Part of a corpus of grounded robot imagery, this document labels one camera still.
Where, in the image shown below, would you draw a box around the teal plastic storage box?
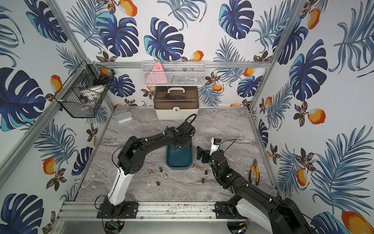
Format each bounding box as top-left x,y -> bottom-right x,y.
166,145 -> 193,170

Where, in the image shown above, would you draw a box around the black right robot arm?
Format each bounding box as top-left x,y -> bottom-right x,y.
197,144 -> 316,234

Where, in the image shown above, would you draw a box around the small white box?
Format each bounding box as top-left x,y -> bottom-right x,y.
117,112 -> 132,123

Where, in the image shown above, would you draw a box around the brown lid white toolbox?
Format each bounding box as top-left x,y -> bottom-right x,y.
153,86 -> 199,121

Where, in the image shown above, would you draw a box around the pink triangle sign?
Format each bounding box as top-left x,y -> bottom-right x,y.
145,62 -> 168,85

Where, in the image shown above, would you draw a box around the white bowl in basket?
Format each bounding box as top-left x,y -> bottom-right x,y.
81,85 -> 106,98

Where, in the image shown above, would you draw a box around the yellow handled pliers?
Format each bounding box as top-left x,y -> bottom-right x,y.
249,159 -> 260,186

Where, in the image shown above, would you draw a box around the black wire basket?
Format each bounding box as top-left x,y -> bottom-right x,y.
54,60 -> 116,119

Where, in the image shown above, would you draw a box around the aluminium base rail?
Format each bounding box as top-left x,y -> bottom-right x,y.
55,200 -> 296,222

